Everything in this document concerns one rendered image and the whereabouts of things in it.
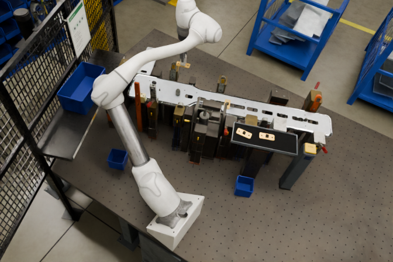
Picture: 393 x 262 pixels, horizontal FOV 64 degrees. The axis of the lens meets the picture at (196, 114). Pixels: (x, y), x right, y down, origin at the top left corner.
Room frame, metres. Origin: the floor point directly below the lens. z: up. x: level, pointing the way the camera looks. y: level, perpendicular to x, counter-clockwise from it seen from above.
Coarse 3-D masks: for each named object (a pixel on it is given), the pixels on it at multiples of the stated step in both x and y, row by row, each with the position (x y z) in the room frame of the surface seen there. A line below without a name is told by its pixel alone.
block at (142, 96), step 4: (140, 96) 1.29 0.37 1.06; (144, 96) 1.29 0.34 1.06; (140, 100) 1.29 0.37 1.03; (144, 100) 1.29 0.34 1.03; (144, 104) 1.30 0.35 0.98; (144, 108) 1.29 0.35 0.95; (144, 112) 1.29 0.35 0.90; (144, 116) 1.29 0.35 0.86; (144, 120) 1.29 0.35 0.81; (144, 124) 1.29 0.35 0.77; (144, 128) 1.29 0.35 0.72
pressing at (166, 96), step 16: (144, 80) 1.49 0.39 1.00; (160, 80) 1.52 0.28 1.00; (160, 96) 1.37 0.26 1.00; (176, 96) 1.39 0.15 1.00; (192, 96) 1.41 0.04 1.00; (208, 96) 1.43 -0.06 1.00; (224, 96) 1.46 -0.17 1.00; (240, 112) 1.34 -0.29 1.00; (256, 112) 1.36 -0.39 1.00; (272, 112) 1.38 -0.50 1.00; (288, 112) 1.40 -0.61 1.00; (304, 112) 1.43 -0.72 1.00; (288, 128) 1.27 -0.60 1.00; (304, 128) 1.29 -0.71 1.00; (320, 128) 1.31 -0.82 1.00
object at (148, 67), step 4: (148, 48) 1.83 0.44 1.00; (152, 48) 1.84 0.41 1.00; (148, 64) 1.65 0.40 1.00; (152, 64) 1.66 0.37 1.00; (140, 68) 1.60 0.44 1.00; (144, 68) 1.61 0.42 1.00; (148, 68) 1.61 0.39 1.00; (152, 68) 1.62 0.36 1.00; (140, 72) 1.57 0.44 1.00; (148, 72) 1.58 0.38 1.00
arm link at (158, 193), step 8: (144, 176) 0.77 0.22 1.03; (152, 176) 0.75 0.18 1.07; (160, 176) 0.77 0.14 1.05; (144, 184) 0.70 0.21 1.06; (152, 184) 0.71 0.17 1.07; (160, 184) 0.72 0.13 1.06; (168, 184) 0.74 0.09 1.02; (144, 192) 0.67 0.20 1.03; (152, 192) 0.67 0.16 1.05; (160, 192) 0.68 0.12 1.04; (168, 192) 0.70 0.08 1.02; (176, 192) 0.73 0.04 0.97; (144, 200) 0.65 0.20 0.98; (152, 200) 0.65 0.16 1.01; (160, 200) 0.65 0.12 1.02; (168, 200) 0.66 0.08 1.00; (176, 200) 0.68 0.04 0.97; (152, 208) 0.63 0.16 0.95; (160, 208) 0.62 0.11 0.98; (168, 208) 0.63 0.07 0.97; (176, 208) 0.65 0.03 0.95; (160, 216) 0.61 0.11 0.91
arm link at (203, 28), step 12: (192, 24) 1.31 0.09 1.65; (204, 24) 1.30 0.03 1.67; (216, 24) 1.31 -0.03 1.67; (192, 36) 1.26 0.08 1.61; (204, 36) 1.26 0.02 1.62; (216, 36) 1.26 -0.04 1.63; (156, 48) 1.21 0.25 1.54; (168, 48) 1.20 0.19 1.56; (180, 48) 1.21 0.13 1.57; (132, 60) 1.14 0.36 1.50; (144, 60) 1.16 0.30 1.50; (120, 72) 1.07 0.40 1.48; (132, 72) 1.10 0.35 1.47
